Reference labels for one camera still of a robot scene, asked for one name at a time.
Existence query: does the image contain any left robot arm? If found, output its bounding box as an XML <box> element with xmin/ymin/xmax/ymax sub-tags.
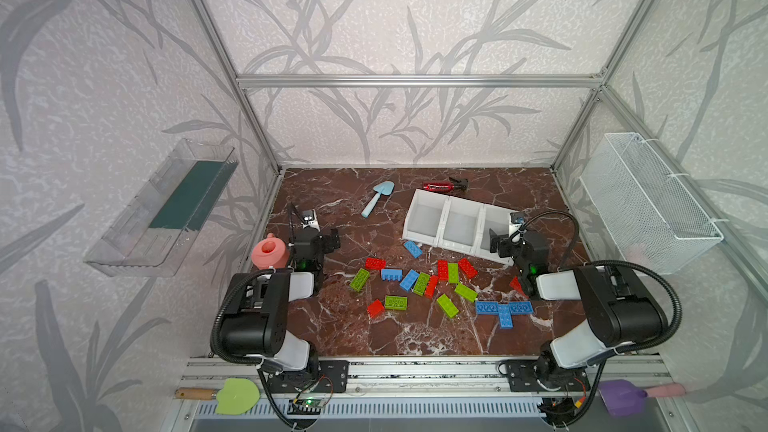
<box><xmin>210</xmin><ymin>227</ymin><xmax>341</xmax><ymax>381</ymax></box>

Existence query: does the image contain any green toy shovel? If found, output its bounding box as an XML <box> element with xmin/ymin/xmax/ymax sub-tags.
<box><xmin>174</xmin><ymin>378</ymin><xmax>261</xmax><ymax>416</ymax></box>

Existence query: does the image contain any white wire basket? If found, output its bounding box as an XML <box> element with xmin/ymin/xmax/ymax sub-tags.
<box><xmin>580</xmin><ymin>132</ymin><xmax>724</xmax><ymax>275</ymax></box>

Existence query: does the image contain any white left bin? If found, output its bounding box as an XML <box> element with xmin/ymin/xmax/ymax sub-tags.
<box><xmin>402</xmin><ymin>189</ymin><xmax>451</xmax><ymax>247</ymax></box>

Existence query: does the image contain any white middle bin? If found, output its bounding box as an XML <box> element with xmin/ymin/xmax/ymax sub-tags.
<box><xmin>438</xmin><ymin>197</ymin><xmax>484</xmax><ymax>253</ymax></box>

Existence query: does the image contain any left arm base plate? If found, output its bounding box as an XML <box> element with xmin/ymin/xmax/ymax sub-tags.
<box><xmin>267</xmin><ymin>359</ymin><xmax>350</xmax><ymax>394</ymax></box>

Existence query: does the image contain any green lego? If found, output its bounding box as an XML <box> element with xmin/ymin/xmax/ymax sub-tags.
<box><xmin>412</xmin><ymin>273</ymin><xmax>432</xmax><ymax>296</ymax></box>
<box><xmin>455</xmin><ymin>283</ymin><xmax>478</xmax><ymax>303</ymax></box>
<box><xmin>437</xmin><ymin>294</ymin><xmax>459</xmax><ymax>318</ymax></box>
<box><xmin>447</xmin><ymin>263</ymin><xmax>460</xmax><ymax>284</ymax></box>
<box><xmin>384</xmin><ymin>295</ymin><xmax>408</xmax><ymax>311</ymax></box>
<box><xmin>349</xmin><ymin>268</ymin><xmax>370</xmax><ymax>292</ymax></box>

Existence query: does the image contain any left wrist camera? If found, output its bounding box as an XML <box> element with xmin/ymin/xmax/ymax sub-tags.
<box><xmin>300</xmin><ymin>209</ymin><xmax>320</xmax><ymax>230</ymax></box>

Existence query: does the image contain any light blue toy shovel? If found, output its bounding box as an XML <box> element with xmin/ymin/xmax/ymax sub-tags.
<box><xmin>361</xmin><ymin>181</ymin><xmax>394</xmax><ymax>218</ymax></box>

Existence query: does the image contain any pink watering can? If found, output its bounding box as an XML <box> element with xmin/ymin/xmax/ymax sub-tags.
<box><xmin>251</xmin><ymin>233</ymin><xmax>290</xmax><ymax>270</ymax></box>

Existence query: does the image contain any red lego diagonal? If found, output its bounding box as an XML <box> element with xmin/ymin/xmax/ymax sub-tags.
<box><xmin>458</xmin><ymin>258</ymin><xmax>478</xmax><ymax>280</ymax></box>

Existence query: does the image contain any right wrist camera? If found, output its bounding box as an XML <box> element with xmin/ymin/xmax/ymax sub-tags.
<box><xmin>508</xmin><ymin>212</ymin><xmax>526</xmax><ymax>235</ymax></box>

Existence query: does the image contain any blue lego T stem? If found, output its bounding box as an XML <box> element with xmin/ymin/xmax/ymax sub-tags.
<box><xmin>497</xmin><ymin>303</ymin><xmax>514</xmax><ymax>330</ymax></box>

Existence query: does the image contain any green lego flat bottom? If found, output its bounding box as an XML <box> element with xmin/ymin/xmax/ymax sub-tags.
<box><xmin>384</xmin><ymin>295</ymin><xmax>408</xmax><ymax>311</ymax></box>

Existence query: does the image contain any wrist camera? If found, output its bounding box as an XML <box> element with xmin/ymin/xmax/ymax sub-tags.
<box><xmin>508</xmin><ymin>212</ymin><xmax>526</xmax><ymax>235</ymax></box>
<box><xmin>300</xmin><ymin>209</ymin><xmax>320</xmax><ymax>230</ymax></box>

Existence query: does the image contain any red lego upright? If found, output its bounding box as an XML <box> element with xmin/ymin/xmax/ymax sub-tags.
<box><xmin>437</xmin><ymin>260</ymin><xmax>449</xmax><ymax>281</ymax></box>

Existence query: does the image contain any red lego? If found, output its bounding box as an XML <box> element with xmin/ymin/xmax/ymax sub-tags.
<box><xmin>364</xmin><ymin>257</ymin><xmax>387</xmax><ymax>270</ymax></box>
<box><xmin>437</xmin><ymin>260</ymin><xmax>449</xmax><ymax>281</ymax></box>
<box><xmin>510</xmin><ymin>277</ymin><xmax>525</xmax><ymax>296</ymax></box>
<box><xmin>367</xmin><ymin>300</ymin><xmax>386</xmax><ymax>320</ymax></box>

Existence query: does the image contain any blue lego horizontal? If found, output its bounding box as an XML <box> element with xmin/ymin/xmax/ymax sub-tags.
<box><xmin>381</xmin><ymin>268</ymin><xmax>403</xmax><ymax>281</ymax></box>

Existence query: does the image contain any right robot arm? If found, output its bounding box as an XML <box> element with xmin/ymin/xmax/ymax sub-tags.
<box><xmin>489</xmin><ymin>231</ymin><xmax>683</xmax><ymax>392</ymax></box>

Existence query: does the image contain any blue lego diagonal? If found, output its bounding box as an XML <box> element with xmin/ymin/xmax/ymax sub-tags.
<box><xmin>399</xmin><ymin>270</ymin><xmax>420</xmax><ymax>292</ymax></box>

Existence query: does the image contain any white bin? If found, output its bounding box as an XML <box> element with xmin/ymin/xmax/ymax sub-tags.
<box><xmin>474</xmin><ymin>204</ymin><xmax>519</xmax><ymax>265</ymax></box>
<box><xmin>402</xmin><ymin>189</ymin><xmax>451</xmax><ymax>247</ymax></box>
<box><xmin>438</xmin><ymin>197</ymin><xmax>484</xmax><ymax>253</ymax></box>

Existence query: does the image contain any aluminium front rail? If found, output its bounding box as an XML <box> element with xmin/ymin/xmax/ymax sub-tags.
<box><xmin>177</xmin><ymin>355</ymin><xmax>672</xmax><ymax>399</ymax></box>

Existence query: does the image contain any red lego bottom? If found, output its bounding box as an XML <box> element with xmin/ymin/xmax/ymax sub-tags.
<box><xmin>367</xmin><ymin>300</ymin><xmax>386</xmax><ymax>320</ymax></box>

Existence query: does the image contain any white right bin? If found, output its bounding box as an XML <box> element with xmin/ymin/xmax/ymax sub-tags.
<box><xmin>474</xmin><ymin>204</ymin><xmax>519</xmax><ymax>265</ymax></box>

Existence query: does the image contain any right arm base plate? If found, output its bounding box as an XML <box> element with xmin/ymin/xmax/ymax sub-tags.
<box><xmin>497</xmin><ymin>359</ymin><xmax>591</xmax><ymax>393</ymax></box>

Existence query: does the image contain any purple toy shovel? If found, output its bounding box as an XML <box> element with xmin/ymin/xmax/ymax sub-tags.
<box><xmin>598</xmin><ymin>380</ymin><xmax>687</xmax><ymax>418</ymax></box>

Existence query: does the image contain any green lego upright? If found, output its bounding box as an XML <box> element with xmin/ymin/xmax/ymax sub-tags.
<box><xmin>447</xmin><ymin>263</ymin><xmax>460</xmax><ymax>284</ymax></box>

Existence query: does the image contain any clear plastic wall shelf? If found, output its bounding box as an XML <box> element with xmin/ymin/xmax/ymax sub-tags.
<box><xmin>84</xmin><ymin>139</ymin><xmax>239</xmax><ymax>278</ymax></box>

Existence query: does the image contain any red lego slim centre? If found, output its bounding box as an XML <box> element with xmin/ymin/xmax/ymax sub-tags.
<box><xmin>424</xmin><ymin>276</ymin><xmax>439</xmax><ymax>299</ymax></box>

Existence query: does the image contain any blue lego T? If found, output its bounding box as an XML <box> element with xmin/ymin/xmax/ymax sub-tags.
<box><xmin>475</xmin><ymin>301</ymin><xmax>498</xmax><ymax>315</ymax></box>
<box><xmin>507</xmin><ymin>301</ymin><xmax>534</xmax><ymax>315</ymax></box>

